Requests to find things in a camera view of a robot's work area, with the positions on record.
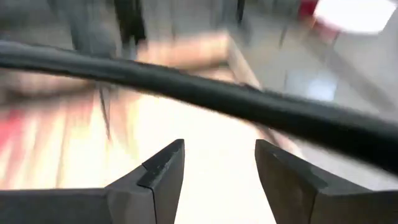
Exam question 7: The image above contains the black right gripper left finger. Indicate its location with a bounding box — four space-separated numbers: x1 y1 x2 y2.
0 139 185 224

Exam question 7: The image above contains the black right camera cable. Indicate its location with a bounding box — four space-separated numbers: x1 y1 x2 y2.
0 40 398 175

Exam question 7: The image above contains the red flat object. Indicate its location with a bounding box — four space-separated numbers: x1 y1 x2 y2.
297 0 341 43

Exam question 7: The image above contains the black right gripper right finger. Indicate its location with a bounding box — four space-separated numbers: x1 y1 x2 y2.
254 139 398 224

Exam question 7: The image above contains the round white table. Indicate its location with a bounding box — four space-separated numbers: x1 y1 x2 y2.
284 0 398 102

